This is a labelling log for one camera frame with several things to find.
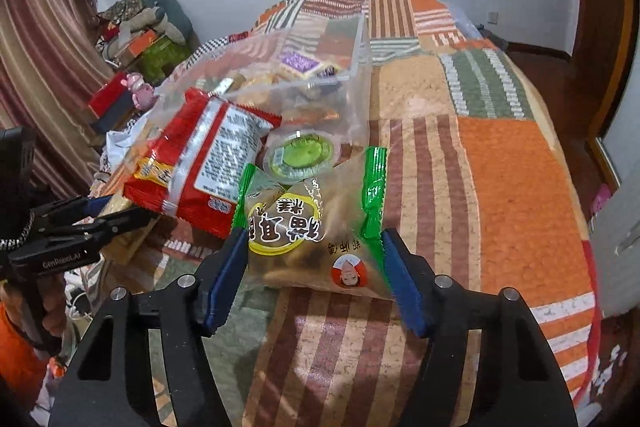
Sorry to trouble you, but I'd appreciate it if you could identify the red box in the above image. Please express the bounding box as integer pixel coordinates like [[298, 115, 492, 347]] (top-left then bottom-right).
[[88, 73, 137, 131]]

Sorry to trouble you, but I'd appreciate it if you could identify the red snack packet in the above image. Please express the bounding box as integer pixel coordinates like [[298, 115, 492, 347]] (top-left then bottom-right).
[[122, 88, 283, 240]]

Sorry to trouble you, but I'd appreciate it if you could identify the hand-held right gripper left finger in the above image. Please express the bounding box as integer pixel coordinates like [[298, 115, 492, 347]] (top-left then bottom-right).
[[47, 229, 249, 427]]

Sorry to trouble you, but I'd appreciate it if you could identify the person's left hand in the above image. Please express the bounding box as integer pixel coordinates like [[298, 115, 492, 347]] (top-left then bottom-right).
[[37, 274, 68, 344]]

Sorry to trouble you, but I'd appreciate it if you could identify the purple snack packet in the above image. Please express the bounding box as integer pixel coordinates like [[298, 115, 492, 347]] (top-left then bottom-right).
[[276, 49, 322, 78]]

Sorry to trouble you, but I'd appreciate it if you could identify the pink plush toy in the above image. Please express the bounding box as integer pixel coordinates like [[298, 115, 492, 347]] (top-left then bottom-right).
[[125, 73, 157, 110]]

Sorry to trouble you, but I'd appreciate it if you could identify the patchwork quilt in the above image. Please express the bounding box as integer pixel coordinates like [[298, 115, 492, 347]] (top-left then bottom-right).
[[82, 0, 599, 427]]

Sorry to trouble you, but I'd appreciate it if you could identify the yellow snack packet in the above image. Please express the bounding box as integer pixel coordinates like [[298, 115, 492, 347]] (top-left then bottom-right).
[[235, 73, 281, 104]]

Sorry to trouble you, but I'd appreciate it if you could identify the striped brown curtain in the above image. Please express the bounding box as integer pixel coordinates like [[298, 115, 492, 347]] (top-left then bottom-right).
[[0, 0, 117, 202]]

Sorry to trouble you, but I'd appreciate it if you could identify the white plastic bag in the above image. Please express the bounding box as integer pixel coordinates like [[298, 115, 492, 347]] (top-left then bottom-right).
[[96, 117, 147, 180]]

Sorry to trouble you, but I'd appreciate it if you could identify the clear green-edged snack packet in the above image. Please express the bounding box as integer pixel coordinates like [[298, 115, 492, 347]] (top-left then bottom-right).
[[234, 147, 401, 304]]

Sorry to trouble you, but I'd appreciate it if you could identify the wooden door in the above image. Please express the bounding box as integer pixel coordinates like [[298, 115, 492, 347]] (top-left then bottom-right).
[[569, 0, 640, 192]]

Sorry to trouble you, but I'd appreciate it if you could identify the person's left forearm orange sleeve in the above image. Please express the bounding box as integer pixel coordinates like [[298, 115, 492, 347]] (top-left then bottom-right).
[[0, 292, 49, 403]]

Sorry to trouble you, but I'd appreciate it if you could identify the pile of clothes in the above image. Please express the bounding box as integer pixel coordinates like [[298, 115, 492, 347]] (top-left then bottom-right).
[[96, 0, 202, 54]]

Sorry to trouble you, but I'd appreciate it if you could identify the tan cracker packet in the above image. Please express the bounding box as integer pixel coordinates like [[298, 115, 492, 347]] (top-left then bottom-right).
[[99, 192, 151, 266]]

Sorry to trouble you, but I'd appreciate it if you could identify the green jelly cup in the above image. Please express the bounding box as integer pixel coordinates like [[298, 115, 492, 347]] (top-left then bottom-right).
[[262, 130, 335, 180]]

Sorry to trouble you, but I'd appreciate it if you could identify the white cabinet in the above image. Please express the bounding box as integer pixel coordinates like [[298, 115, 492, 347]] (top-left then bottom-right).
[[589, 167, 640, 319]]

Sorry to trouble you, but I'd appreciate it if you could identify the clear plastic bag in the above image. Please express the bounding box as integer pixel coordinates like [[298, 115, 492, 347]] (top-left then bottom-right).
[[107, 0, 375, 188]]

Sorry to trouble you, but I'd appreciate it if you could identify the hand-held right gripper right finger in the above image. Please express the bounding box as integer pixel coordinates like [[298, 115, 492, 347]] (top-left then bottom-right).
[[381, 228, 578, 427]]

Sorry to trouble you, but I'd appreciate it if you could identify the orange box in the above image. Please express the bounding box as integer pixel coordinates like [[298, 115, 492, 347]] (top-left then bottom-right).
[[112, 29, 170, 64]]

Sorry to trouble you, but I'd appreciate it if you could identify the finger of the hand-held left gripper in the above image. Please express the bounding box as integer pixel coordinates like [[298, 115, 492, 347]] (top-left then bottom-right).
[[64, 207, 161, 254], [32, 196, 115, 229]]

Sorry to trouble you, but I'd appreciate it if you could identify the pink paper card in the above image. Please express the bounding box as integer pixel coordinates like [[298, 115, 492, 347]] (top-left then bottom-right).
[[590, 183, 612, 224]]

